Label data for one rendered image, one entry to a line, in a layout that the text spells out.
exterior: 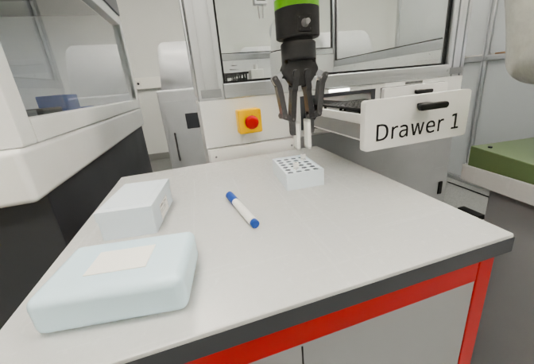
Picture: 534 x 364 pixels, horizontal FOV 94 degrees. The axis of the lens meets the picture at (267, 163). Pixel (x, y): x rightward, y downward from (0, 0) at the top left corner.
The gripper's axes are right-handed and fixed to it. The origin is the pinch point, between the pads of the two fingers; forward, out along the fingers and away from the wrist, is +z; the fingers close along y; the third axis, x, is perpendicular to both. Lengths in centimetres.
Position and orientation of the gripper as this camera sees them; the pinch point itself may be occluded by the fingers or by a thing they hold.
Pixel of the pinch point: (302, 134)
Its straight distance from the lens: 60.9
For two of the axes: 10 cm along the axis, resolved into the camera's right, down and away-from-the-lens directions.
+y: 9.7, -1.5, 1.8
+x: -2.2, -2.8, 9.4
